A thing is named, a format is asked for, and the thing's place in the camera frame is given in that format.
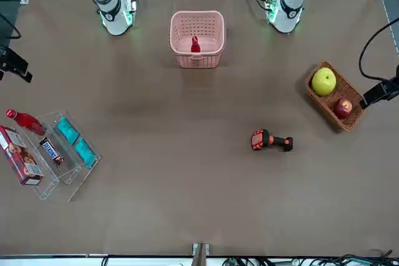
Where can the pink plastic basket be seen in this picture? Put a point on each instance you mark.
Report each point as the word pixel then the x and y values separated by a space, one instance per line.
pixel 196 60

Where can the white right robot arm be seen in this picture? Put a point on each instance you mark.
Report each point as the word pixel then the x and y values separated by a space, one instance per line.
pixel 113 20

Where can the teal snack packet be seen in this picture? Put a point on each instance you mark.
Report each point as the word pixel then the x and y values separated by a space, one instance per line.
pixel 67 130
pixel 84 152

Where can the yellow apple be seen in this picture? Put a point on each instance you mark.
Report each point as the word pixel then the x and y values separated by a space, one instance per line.
pixel 324 81

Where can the white perforated edge rail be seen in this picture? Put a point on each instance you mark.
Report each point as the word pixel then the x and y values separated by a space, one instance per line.
pixel 391 26

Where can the red Coca-Cola aluminium bottle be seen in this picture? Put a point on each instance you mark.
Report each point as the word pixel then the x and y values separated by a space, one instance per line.
pixel 195 46
pixel 26 121

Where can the dark table edge rail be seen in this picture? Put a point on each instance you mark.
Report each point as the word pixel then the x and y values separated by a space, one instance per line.
pixel 93 256

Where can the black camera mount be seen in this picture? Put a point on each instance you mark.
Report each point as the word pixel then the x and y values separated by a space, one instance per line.
pixel 378 91
pixel 14 65

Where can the Snickers chocolate bar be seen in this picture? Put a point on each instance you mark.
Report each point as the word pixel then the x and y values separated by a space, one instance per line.
pixel 51 150

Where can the red tartan shortbread box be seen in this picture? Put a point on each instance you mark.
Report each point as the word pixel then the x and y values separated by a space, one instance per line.
pixel 18 157

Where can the brown woven fruit basket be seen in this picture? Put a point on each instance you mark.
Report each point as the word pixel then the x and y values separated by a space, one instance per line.
pixel 350 91

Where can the clear acrylic shelf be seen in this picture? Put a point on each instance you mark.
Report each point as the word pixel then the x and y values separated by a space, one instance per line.
pixel 71 172

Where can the red apple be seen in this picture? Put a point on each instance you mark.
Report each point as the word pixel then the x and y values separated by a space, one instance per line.
pixel 343 108

